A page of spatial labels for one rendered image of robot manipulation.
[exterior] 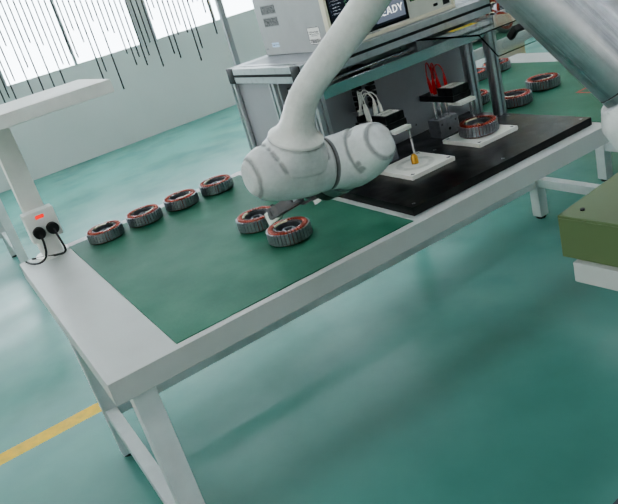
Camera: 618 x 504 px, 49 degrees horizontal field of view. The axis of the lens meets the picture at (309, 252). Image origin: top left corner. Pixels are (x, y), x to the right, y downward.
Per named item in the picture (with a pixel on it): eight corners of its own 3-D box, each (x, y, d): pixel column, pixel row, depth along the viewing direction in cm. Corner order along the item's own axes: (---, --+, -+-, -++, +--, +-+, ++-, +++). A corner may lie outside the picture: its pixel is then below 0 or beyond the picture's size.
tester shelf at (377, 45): (492, 12, 201) (489, -4, 199) (302, 84, 174) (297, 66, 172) (398, 23, 238) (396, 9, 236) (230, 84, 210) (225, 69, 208)
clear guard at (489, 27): (562, 30, 181) (559, 7, 179) (498, 57, 172) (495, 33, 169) (474, 37, 209) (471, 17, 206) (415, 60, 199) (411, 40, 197)
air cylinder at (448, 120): (460, 130, 207) (457, 112, 205) (442, 138, 204) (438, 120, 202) (448, 129, 211) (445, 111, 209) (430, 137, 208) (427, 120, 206)
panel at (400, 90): (470, 110, 224) (454, 17, 213) (306, 184, 198) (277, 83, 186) (468, 110, 225) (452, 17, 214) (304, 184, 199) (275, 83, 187)
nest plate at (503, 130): (518, 129, 192) (517, 125, 192) (480, 148, 186) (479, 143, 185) (479, 126, 204) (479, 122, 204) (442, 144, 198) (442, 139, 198)
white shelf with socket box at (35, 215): (169, 235, 196) (110, 78, 178) (43, 291, 181) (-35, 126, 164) (132, 215, 225) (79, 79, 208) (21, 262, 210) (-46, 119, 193)
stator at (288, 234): (322, 232, 166) (318, 218, 164) (286, 251, 160) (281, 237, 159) (295, 225, 175) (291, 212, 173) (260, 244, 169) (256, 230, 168)
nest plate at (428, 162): (455, 160, 182) (454, 155, 182) (413, 180, 176) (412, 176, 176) (419, 155, 195) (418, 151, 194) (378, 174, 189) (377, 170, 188)
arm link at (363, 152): (355, 140, 142) (301, 150, 136) (395, 108, 129) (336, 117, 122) (372, 188, 141) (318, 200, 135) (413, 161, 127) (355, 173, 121)
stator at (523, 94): (512, 98, 231) (510, 87, 230) (540, 98, 222) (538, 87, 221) (491, 109, 226) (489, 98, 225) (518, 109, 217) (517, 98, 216)
